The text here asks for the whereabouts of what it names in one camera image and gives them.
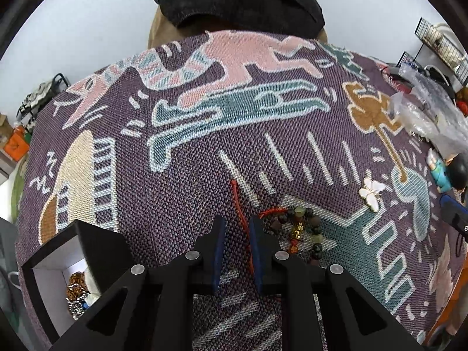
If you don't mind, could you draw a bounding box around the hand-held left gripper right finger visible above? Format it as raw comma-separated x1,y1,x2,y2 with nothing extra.
249,216,425,351

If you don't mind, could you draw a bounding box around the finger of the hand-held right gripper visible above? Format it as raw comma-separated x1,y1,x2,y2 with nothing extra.
440,194,468,244

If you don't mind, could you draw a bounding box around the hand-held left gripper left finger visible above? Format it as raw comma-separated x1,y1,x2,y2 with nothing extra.
47,215,227,351

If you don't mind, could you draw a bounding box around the dark bead bracelet red cord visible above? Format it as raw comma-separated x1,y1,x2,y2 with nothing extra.
230,179,326,275

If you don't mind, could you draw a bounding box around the black box white inside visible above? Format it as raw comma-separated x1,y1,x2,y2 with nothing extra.
20,219,134,348

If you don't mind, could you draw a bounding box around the pile of jewelry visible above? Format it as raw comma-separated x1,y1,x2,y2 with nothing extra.
66,271,101,320

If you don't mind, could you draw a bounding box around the blue toy figure black head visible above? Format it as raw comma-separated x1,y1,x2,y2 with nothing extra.
426,150,468,192

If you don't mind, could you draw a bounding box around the printed purple blanket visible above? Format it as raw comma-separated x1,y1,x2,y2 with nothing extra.
15,29,468,351

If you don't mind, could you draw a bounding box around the white butterfly hair clip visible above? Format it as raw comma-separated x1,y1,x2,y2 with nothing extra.
359,177,386,211

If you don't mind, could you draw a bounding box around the red plush toy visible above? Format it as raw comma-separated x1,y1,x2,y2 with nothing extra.
455,88,468,118

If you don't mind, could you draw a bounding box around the clear plastic bag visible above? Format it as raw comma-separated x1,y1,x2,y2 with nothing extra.
388,62,468,154

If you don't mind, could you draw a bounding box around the white handbag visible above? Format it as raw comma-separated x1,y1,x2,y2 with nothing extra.
424,22,467,70

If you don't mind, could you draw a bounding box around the green floor mat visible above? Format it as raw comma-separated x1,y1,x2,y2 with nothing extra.
10,157,30,223

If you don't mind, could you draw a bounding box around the orange box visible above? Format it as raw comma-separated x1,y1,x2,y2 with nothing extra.
4,126,30,161

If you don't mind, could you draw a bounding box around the black shoe rack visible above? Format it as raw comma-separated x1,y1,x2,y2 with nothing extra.
16,73,70,128

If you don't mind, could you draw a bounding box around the small brown cardboard box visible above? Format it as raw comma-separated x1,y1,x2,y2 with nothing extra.
0,113,15,143

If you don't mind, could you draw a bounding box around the black jacket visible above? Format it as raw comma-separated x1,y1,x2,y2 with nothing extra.
154,0,326,39

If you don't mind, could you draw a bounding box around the black wire rack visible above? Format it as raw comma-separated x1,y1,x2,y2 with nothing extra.
397,17,468,85

